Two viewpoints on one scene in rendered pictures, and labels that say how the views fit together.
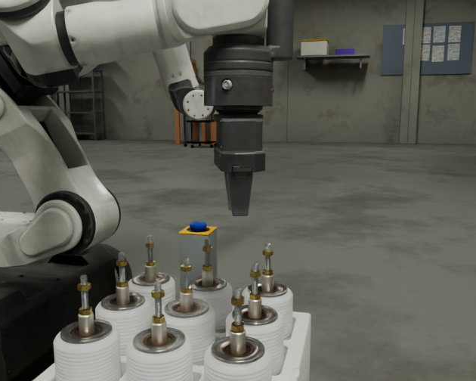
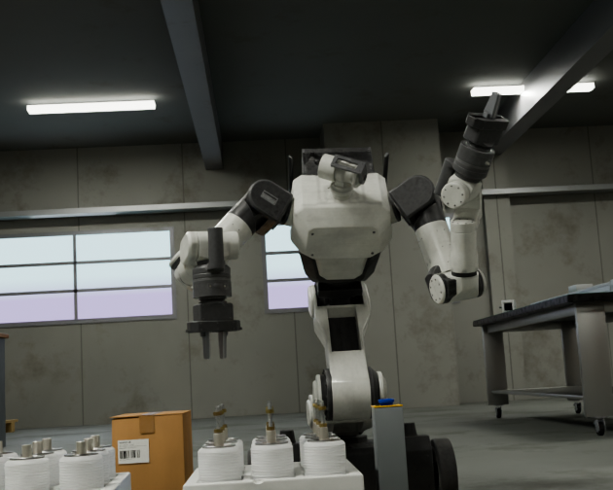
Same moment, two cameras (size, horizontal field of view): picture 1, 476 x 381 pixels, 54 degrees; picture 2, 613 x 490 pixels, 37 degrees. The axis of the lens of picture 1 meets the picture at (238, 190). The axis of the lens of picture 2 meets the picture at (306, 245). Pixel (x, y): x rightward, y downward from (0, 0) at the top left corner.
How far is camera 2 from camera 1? 2.11 m
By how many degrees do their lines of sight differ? 75
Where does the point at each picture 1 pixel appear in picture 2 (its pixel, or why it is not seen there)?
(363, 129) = not seen: outside the picture
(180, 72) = (430, 260)
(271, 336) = (256, 452)
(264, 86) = (201, 286)
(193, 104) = (433, 289)
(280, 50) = (208, 265)
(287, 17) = (209, 248)
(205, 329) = not seen: hidden behind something
